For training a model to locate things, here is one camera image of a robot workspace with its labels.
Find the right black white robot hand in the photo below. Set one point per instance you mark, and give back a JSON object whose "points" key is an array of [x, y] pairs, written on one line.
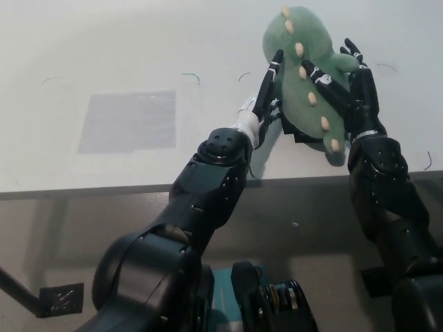
{"points": [[363, 103]]}

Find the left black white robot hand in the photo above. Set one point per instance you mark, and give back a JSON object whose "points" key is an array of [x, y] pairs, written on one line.
{"points": [[268, 83]]}

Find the green plush dinosaur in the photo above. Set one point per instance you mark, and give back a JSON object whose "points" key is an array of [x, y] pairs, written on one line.
{"points": [[294, 90]]}

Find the black tape patch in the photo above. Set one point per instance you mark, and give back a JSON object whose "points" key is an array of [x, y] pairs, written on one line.
{"points": [[294, 133]]}

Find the grey clear tape patch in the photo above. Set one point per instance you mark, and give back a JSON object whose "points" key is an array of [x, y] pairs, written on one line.
{"points": [[128, 122]]}

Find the black floor tape square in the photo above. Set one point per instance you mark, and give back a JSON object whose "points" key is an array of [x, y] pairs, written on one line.
{"points": [[60, 299], [375, 281]]}

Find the black teal robot torso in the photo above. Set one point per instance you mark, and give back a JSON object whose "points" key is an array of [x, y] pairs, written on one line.
{"points": [[263, 297]]}

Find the black diagonal stand bar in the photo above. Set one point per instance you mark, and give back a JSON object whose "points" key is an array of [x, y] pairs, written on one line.
{"points": [[17, 287]]}

